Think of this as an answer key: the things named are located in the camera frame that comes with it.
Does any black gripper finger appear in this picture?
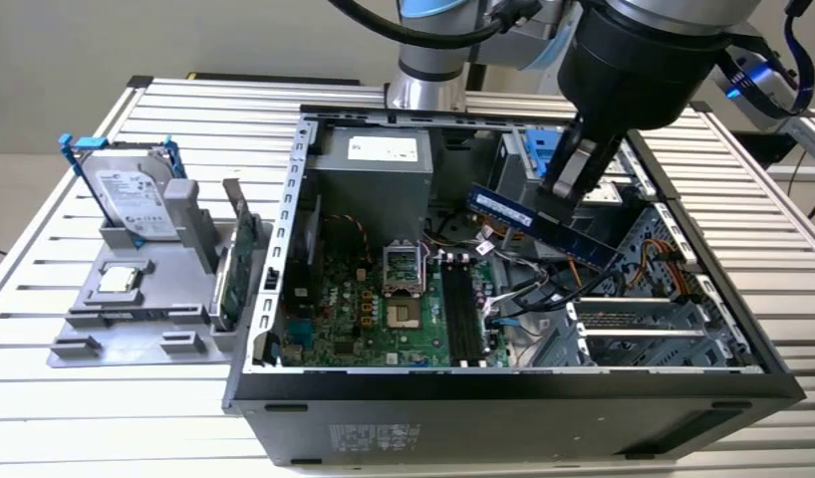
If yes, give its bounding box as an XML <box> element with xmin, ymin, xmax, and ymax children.
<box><xmin>578</xmin><ymin>129</ymin><xmax>631</xmax><ymax>205</ymax></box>
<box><xmin>536</xmin><ymin>117</ymin><xmax>600</xmax><ymax>233</ymax></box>

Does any black RAM slot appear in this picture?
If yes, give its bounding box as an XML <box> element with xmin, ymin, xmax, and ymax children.
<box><xmin>449</xmin><ymin>261</ymin><xmax>468</xmax><ymax>363</ymax></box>
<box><xmin>465</xmin><ymin>261</ymin><xmax>484</xmax><ymax>363</ymax></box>
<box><xmin>441</xmin><ymin>261</ymin><xmax>459</xmax><ymax>363</ymax></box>
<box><xmin>457</xmin><ymin>261</ymin><xmax>476</xmax><ymax>363</ymax></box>

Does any blue plastic drive latch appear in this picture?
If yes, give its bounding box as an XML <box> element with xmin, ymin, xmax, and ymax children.
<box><xmin>522</xmin><ymin>127</ymin><xmax>571</xmax><ymax>178</ymax></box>

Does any black rectangular object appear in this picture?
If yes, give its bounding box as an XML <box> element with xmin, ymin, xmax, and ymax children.
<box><xmin>730</xmin><ymin>129</ymin><xmax>798</xmax><ymax>165</ymax></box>

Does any metal socket cover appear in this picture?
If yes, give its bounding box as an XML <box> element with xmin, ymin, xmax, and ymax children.
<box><xmin>383</xmin><ymin>241</ymin><xmax>425</xmax><ymax>296</ymax></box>

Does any grey power supply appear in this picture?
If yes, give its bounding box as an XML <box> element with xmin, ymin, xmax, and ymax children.
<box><xmin>309</xmin><ymin>126</ymin><xmax>433</xmax><ymax>240</ymax></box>

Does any CPU socket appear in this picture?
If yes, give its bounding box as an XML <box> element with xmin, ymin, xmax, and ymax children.
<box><xmin>385</xmin><ymin>294</ymin><xmax>424</xmax><ymax>331</ymax></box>

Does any green motherboard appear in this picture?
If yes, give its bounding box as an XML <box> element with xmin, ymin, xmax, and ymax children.
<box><xmin>276</xmin><ymin>238</ymin><xmax>514</xmax><ymax>368</ymax></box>

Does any black PC case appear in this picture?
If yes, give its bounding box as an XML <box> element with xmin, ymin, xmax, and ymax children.
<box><xmin>218</xmin><ymin>103</ymin><xmax>807</xmax><ymax>468</ymax></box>

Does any green graphics card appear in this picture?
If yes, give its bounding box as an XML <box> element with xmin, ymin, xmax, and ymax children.
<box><xmin>209</xmin><ymin>178</ymin><xmax>265</xmax><ymax>333</ymax></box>

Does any grey parts rack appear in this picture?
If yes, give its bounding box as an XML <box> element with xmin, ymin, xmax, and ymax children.
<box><xmin>45</xmin><ymin>178</ymin><xmax>274</xmax><ymax>368</ymax></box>

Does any hard disk in blue carrier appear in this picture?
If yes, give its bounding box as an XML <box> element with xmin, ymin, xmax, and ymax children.
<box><xmin>58</xmin><ymin>131</ymin><xmax>189</xmax><ymax>249</ymax></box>

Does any silver CPU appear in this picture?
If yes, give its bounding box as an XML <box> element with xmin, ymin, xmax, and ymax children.
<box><xmin>97</xmin><ymin>266</ymin><xmax>145</xmax><ymax>293</ymax></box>

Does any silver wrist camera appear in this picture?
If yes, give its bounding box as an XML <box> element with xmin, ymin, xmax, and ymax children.
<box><xmin>707</xmin><ymin>24</ymin><xmax>813</xmax><ymax>131</ymax></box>

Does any orange yellow power wire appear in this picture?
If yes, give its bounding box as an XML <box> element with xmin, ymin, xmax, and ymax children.
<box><xmin>635</xmin><ymin>238</ymin><xmax>694</xmax><ymax>305</ymax></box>

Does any blue camera cable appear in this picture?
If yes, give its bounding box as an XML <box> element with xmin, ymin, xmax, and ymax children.
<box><xmin>721</xmin><ymin>0</ymin><xmax>815</xmax><ymax>120</ymax></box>

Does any black wire bundle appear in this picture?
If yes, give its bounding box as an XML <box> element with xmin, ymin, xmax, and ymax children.
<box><xmin>484</xmin><ymin>258</ymin><xmax>624</xmax><ymax>320</ymax></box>

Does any aluminium frame table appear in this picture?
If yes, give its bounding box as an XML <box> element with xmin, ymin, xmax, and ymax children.
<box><xmin>774</xmin><ymin>112</ymin><xmax>815</xmax><ymax>181</ymax></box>

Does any thick black camera cable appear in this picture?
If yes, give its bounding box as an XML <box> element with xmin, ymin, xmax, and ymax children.
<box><xmin>325</xmin><ymin>0</ymin><xmax>542</xmax><ymax>49</ymax></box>

